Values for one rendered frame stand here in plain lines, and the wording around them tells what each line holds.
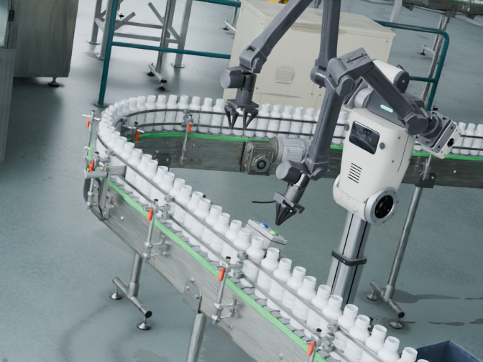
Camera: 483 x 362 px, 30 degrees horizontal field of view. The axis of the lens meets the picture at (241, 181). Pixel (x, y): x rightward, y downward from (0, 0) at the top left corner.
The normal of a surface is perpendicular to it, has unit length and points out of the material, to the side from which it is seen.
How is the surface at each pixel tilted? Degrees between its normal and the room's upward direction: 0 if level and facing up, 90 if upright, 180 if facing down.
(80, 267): 0
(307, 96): 90
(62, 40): 90
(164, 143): 90
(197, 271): 90
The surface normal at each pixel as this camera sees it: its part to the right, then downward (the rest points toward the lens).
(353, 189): -0.79, 0.07
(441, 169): 0.31, 0.40
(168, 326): 0.19, -0.92
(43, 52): 0.59, 0.39
